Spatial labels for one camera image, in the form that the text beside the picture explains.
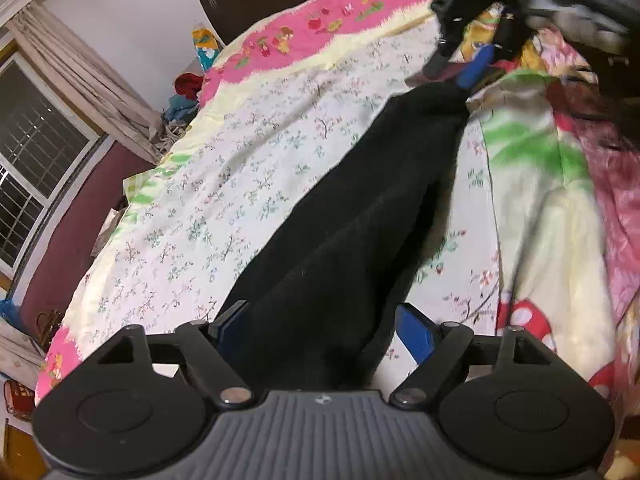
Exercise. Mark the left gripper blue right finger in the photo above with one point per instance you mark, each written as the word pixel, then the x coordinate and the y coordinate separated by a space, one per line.
pixel 418 334

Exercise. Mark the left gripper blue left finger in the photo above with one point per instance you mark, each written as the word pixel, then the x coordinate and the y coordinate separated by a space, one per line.
pixel 227 327

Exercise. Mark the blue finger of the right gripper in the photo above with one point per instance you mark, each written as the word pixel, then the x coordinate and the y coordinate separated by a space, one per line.
pixel 474 71
pixel 445 48

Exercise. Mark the black pants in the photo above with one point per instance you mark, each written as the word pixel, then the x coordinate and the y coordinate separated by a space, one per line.
pixel 321 294

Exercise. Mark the colourful cartoon blanket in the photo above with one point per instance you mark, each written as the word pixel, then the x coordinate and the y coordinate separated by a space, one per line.
pixel 565 187

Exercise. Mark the floral bed sheet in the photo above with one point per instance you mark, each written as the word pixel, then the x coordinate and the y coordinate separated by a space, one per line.
pixel 287 101

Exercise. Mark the pile of clothes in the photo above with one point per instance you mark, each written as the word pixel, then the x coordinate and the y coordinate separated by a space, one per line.
pixel 183 104

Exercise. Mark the beige curtain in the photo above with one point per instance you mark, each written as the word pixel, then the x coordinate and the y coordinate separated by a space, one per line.
pixel 87 81

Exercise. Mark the barred window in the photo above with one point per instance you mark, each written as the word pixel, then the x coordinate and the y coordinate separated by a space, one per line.
pixel 43 146

